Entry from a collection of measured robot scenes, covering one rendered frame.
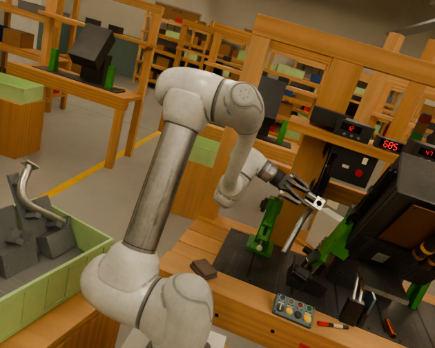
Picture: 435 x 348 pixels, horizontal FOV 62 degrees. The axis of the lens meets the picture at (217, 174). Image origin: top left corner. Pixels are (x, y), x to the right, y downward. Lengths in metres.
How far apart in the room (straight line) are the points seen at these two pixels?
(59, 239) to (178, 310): 0.71
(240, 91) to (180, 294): 0.56
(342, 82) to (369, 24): 9.96
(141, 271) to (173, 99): 0.48
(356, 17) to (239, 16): 3.29
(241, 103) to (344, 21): 10.70
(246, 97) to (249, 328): 0.91
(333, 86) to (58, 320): 1.45
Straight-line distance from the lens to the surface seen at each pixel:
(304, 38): 1.78
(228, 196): 1.49
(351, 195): 1.97
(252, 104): 0.98
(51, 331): 1.35
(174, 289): 1.00
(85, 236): 1.57
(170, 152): 1.02
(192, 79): 1.04
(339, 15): 11.60
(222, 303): 1.47
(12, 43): 6.83
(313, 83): 8.37
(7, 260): 1.44
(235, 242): 1.80
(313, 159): 1.82
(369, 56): 1.79
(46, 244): 1.52
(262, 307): 1.47
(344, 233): 1.53
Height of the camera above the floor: 1.76
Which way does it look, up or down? 19 degrees down
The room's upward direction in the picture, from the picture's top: 17 degrees clockwise
